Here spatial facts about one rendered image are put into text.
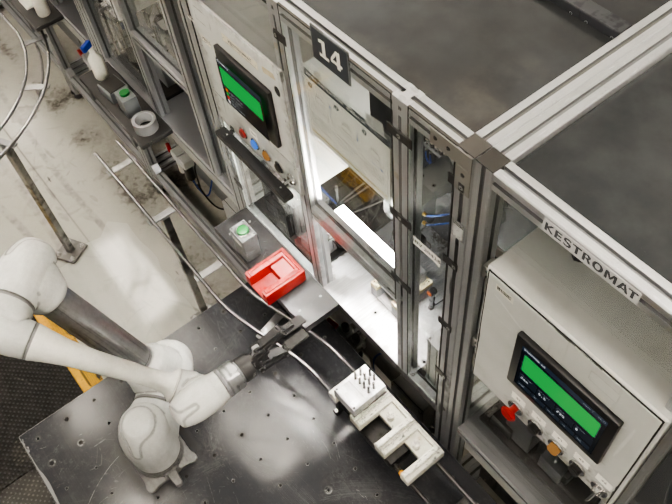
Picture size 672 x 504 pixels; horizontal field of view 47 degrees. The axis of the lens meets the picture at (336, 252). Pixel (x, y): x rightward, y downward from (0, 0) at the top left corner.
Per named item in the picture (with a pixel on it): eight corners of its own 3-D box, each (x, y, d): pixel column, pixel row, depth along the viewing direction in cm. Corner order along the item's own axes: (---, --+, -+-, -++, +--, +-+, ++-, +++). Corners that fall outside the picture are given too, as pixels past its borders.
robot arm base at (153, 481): (157, 505, 238) (152, 500, 234) (122, 452, 249) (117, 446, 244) (206, 468, 244) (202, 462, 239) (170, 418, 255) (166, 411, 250)
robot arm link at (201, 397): (214, 369, 206) (206, 366, 218) (165, 404, 201) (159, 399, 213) (236, 402, 207) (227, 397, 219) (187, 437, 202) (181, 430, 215)
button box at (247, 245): (235, 248, 264) (228, 228, 254) (253, 236, 266) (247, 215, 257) (247, 263, 260) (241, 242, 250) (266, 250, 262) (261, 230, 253)
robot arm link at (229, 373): (228, 388, 205) (246, 375, 207) (209, 365, 210) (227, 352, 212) (234, 402, 213) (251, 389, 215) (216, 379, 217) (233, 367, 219)
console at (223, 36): (213, 122, 235) (177, -4, 198) (288, 78, 244) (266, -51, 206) (294, 202, 215) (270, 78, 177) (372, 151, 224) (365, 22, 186)
